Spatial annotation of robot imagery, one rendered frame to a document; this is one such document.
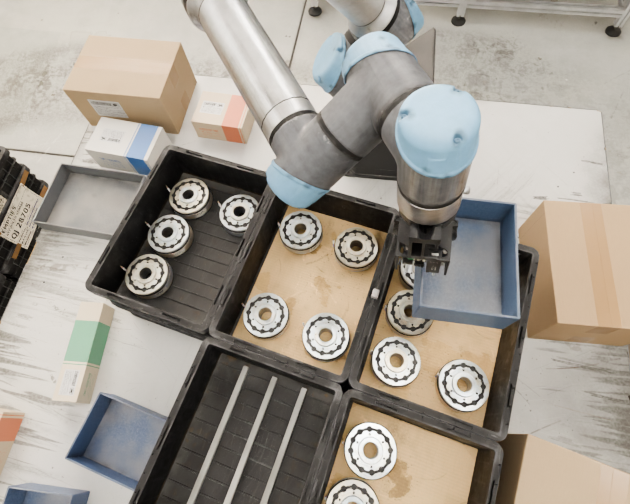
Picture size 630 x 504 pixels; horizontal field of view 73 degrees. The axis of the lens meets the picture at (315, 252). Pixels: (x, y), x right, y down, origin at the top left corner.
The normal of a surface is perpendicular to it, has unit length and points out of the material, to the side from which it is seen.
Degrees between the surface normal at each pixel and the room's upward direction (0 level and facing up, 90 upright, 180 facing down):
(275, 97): 14
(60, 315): 0
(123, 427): 0
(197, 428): 0
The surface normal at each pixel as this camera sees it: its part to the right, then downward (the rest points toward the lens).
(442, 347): -0.05, -0.39
